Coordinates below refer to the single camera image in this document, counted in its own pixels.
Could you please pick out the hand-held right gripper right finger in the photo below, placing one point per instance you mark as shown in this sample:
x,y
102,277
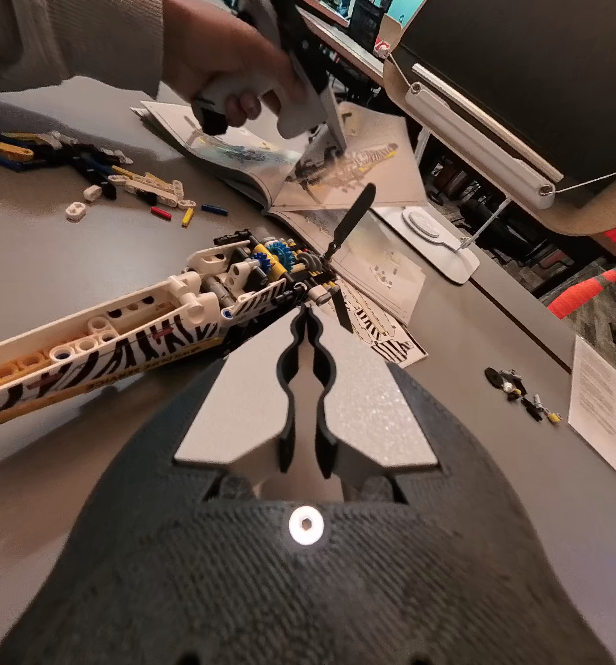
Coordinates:
x,y
375,415

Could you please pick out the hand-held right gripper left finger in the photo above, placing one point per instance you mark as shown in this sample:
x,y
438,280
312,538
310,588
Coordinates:
x,y
235,410

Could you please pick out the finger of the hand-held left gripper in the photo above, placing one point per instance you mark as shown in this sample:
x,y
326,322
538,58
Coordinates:
x,y
329,124

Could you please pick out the lego instruction booklet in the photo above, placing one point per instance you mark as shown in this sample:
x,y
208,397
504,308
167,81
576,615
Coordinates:
x,y
380,171

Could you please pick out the lego helicopter model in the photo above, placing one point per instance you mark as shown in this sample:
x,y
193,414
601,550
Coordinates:
x,y
204,299

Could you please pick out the pile of lego pieces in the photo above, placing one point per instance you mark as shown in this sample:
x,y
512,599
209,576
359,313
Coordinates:
x,y
147,187

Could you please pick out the person's left forearm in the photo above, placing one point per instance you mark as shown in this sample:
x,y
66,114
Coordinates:
x,y
53,36

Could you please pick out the small cluster of lego parts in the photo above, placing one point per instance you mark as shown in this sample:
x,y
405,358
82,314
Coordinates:
x,y
492,376

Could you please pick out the person's left hand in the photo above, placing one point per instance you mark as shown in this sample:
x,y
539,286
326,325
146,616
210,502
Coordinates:
x,y
214,41

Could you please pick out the wooden background desk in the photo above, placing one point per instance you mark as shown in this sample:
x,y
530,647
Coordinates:
x,y
347,49

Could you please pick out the zebra striped sticker sheet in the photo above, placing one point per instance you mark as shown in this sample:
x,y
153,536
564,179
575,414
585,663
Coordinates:
x,y
391,343

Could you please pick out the black monitor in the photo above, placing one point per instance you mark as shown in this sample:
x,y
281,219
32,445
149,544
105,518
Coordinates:
x,y
521,62

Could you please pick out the red fabric object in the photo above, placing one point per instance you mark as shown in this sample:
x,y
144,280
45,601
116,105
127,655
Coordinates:
x,y
573,299

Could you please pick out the white printed paper sheet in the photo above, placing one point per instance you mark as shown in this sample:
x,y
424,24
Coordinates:
x,y
609,410

